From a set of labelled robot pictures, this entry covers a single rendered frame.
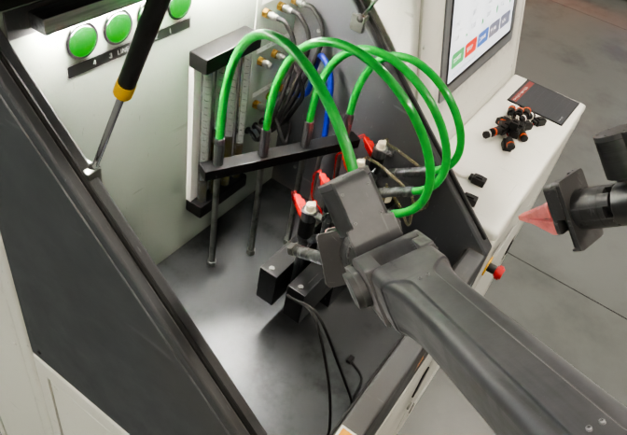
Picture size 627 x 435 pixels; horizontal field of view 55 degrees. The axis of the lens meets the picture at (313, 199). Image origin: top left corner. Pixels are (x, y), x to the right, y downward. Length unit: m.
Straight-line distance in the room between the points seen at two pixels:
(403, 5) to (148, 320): 0.73
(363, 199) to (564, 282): 2.26
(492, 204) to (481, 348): 1.00
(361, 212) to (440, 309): 0.19
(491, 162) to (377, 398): 0.69
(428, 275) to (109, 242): 0.41
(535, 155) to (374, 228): 1.02
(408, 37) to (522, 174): 0.48
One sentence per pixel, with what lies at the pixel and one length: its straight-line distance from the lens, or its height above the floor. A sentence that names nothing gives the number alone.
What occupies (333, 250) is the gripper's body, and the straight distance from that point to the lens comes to 0.72.
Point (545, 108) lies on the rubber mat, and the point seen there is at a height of 0.98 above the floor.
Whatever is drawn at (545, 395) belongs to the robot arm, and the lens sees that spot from 0.34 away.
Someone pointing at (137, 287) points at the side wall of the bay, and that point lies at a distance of 0.76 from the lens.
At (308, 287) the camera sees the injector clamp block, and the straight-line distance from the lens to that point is 1.08.
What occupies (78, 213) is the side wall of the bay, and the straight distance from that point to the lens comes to 0.76.
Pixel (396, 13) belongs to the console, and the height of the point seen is 1.33.
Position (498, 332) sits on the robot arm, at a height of 1.52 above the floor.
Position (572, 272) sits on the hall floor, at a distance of 2.88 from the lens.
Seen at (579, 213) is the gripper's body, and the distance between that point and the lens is 0.88.
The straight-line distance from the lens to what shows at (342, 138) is 0.73.
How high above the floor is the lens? 1.80
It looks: 42 degrees down
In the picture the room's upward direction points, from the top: 12 degrees clockwise
